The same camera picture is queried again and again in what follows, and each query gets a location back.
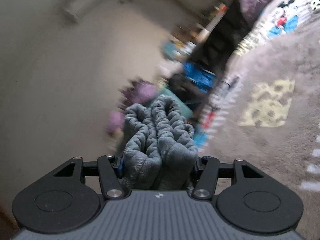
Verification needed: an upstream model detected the grey fleece garment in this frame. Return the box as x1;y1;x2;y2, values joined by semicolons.
123;95;198;190

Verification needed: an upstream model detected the green storage box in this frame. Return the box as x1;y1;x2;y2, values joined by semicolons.
160;87;193;119

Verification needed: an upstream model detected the Mickey Mouse bed blanket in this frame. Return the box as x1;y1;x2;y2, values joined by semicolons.
200;0;319;239

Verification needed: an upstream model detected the cluttered side shelf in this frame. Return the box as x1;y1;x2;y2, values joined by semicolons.
159;1;247;103

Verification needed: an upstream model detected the white wall air conditioner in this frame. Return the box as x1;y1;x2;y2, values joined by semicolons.
62;0;133;23

